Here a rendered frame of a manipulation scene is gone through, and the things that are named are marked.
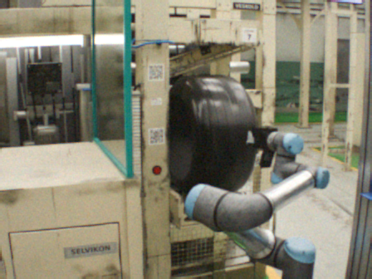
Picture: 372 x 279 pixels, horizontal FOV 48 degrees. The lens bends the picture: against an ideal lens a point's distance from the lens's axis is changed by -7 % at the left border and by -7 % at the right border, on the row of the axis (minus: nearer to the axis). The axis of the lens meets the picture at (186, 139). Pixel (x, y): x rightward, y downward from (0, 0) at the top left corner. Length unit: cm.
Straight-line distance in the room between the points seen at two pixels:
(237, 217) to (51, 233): 51
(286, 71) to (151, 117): 1039
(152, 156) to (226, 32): 81
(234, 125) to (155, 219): 59
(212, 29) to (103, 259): 150
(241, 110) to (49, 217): 110
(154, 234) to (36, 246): 106
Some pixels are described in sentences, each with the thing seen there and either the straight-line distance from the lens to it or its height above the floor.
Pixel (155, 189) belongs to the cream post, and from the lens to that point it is 212.
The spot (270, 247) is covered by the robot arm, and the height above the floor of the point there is 93.
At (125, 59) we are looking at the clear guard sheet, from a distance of 116.
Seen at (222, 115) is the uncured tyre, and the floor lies 133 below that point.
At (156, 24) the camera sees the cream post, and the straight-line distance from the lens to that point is 203.
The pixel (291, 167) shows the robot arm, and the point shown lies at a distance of 160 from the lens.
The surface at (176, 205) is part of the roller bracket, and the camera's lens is 207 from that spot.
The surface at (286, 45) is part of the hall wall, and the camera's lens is 1237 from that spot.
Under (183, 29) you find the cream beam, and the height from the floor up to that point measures 172.
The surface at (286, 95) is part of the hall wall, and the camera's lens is 1235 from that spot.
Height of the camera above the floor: 160
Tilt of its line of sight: 11 degrees down
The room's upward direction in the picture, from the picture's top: straight up
